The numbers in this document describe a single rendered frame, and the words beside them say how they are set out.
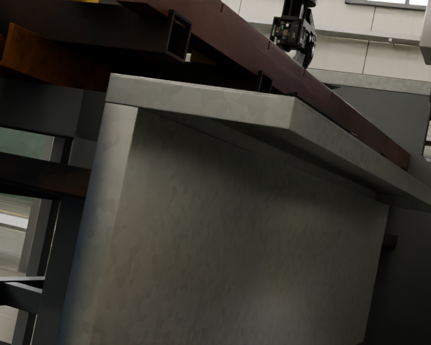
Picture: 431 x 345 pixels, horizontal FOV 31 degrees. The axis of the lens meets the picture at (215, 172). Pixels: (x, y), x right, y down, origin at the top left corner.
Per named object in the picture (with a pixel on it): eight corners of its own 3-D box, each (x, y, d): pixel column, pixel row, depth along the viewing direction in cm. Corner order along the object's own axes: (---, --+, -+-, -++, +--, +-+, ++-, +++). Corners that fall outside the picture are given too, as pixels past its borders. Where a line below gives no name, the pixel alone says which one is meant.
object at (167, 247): (33, 443, 77) (105, 101, 78) (348, 337, 195) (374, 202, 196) (66, 456, 75) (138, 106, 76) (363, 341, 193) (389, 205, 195)
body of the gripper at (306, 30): (267, 42, 167) (278, -12, 168) (280, 52, 175) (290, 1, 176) (299, 45, 164) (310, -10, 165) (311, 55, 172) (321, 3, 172)
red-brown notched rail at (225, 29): (115, 0, 84) (126, -53, 84) (393, 172, 231) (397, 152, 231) (146, 3, 82) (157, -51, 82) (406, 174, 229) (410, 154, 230)
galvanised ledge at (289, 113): (105, 101, 78) (110, 72, 78) (374, 202, 196) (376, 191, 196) (289, 129, 70) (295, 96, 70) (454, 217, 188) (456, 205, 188)
